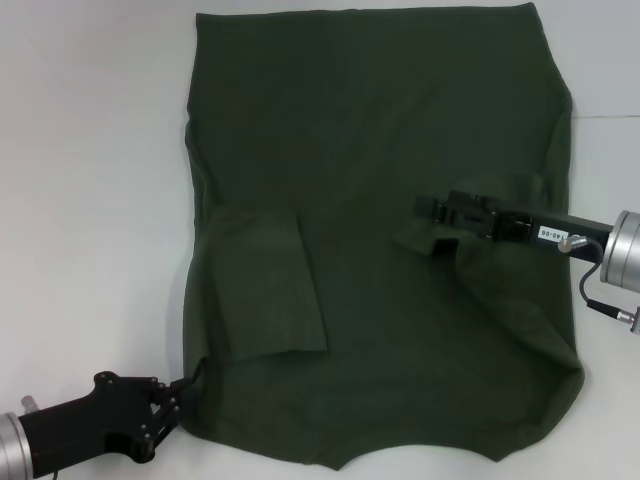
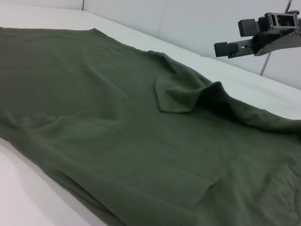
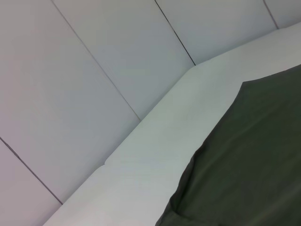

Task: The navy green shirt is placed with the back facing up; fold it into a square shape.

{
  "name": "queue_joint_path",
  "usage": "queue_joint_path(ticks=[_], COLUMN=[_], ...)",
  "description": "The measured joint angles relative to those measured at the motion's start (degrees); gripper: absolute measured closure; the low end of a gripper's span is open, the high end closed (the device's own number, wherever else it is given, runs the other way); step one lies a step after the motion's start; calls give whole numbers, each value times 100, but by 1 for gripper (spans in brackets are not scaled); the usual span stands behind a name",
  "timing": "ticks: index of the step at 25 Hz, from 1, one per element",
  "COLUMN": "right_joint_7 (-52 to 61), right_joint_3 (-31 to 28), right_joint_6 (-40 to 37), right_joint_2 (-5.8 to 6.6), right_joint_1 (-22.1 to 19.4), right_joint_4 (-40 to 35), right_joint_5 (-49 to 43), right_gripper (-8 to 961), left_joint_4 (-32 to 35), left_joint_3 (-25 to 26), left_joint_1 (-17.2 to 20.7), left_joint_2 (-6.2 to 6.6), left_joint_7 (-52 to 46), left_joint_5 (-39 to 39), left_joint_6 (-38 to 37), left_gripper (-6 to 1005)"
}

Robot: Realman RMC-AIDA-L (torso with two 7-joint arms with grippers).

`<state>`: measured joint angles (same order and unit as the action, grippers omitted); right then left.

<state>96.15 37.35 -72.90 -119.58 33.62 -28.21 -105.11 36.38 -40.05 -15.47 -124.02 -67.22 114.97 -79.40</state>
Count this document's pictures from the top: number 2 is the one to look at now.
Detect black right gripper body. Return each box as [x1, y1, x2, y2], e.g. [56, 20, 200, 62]
[251, 10, 301, 57]

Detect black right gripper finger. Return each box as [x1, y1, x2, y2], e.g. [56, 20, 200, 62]
[214, 39, 256, 58]
[237, 18, 260, 37]

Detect dark green shirt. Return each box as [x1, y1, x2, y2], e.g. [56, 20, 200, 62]
[0, 26, 301, 226]

